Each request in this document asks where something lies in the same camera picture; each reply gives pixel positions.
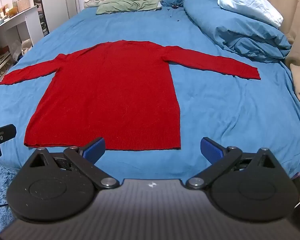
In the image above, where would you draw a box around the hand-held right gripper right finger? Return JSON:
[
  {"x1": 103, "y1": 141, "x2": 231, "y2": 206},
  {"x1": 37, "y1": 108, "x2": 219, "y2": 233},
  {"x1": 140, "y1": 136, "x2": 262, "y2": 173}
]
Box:
[{"x1": 185, "y1": 137, "x2": 278, "y2": 190}]

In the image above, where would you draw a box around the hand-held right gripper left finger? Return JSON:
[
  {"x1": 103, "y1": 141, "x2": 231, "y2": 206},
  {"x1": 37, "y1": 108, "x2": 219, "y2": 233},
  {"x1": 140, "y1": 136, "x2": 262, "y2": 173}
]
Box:
[{"x1": 23, "y1": 137, "x2": 120, "y2": 190}]

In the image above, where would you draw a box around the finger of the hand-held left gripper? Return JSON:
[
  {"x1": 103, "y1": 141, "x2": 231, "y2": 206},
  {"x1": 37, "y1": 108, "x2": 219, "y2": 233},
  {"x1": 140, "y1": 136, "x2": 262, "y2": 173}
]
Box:
[{"x1": 0, "y1": 124, "x2": 17, "y2": 159}]

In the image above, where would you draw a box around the red knit sweater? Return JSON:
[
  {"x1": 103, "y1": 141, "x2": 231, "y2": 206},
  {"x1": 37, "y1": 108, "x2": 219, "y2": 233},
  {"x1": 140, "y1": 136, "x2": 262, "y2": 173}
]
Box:
[{"x1": 0, "y1": 39, "x2": 261, "y2": 152}]

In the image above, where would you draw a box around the bed with blue sheet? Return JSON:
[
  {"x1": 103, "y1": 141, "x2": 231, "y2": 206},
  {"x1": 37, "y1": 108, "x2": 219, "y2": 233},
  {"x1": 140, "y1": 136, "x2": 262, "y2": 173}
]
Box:
[{"x1": 0, "y1": 5, "x2": 300, "y2": 180}]

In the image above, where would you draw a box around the blue fluffy rug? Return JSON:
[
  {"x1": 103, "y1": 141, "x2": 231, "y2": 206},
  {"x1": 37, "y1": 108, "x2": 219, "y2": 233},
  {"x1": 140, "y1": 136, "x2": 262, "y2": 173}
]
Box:
[{"x1": 0, "y1": 166, "x2": 23, "y2": 233}]

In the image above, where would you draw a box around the white plastic bag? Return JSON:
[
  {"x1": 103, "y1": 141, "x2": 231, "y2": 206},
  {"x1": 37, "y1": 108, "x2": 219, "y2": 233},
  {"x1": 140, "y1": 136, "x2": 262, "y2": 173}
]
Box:
[{"x1": 20, "y1": 38, "x2": 33, "y2": 56}]

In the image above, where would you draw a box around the white shelf unit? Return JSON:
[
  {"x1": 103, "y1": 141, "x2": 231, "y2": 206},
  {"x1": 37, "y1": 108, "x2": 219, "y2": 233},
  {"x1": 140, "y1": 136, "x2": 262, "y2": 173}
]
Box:
[{"x1": 0, "y1": 5, "x2": 44, "y2": 90}]

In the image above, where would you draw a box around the blue duvet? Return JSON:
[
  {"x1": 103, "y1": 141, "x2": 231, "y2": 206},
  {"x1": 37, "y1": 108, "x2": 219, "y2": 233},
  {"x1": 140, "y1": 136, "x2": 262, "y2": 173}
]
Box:
[{"x1": 183, "y1": 0, "x2": 293, "y2": 63}]

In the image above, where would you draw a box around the wicker basket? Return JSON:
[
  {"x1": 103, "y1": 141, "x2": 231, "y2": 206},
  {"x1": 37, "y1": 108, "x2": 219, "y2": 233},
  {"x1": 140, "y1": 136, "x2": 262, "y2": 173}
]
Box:
[{"x1": 17, "y1": 0, "x2": 31, "y2": 13}]

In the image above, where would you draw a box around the white wardrobe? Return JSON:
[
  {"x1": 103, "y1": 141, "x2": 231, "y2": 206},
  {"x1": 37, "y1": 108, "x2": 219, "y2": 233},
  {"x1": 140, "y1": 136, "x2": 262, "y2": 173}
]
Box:
[{"x1": 39, "y1": 0, "x2": 78, "y2": 30}]

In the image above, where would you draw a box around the green pillow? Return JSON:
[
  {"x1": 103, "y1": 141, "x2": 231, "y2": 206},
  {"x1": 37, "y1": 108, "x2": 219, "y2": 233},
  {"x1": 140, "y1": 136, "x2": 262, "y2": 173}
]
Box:
[{"x1": 96, "y1": 0, "x2": 161, "y2": 15}]

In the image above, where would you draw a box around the white light-blue pillow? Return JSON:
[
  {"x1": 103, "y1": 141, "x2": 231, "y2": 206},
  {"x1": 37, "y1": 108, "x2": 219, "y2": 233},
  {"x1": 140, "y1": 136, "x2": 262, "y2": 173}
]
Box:
[{"x1": 217, "y1": 0, "x2": 284, "y2": 28}]

